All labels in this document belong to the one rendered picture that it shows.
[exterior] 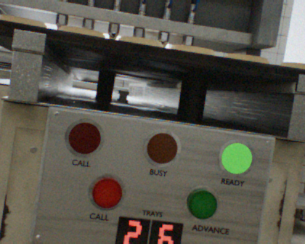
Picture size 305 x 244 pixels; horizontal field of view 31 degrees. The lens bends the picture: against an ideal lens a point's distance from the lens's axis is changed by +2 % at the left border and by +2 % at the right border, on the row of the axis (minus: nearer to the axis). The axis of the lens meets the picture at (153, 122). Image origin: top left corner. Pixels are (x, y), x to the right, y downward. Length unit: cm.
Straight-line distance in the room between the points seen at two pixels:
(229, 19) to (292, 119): 84
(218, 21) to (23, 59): 91
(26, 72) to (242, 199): 26
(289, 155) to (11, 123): 30
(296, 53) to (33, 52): 436
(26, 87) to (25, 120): 5
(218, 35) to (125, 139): 83
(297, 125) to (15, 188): 30
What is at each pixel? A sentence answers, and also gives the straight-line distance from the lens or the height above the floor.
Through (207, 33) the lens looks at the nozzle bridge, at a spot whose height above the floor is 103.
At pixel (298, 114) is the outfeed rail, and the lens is 59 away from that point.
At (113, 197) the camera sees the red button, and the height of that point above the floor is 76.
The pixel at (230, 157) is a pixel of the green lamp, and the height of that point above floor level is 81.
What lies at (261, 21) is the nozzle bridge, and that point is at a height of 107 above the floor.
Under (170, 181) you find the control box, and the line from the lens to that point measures 56.
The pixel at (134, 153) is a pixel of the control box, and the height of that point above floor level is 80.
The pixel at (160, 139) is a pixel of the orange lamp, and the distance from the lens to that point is 55.
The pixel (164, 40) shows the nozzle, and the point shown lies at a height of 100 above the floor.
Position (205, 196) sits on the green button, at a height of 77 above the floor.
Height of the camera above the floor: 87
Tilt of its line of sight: 3 degrees down
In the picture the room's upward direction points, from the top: 8 degrees clockwise
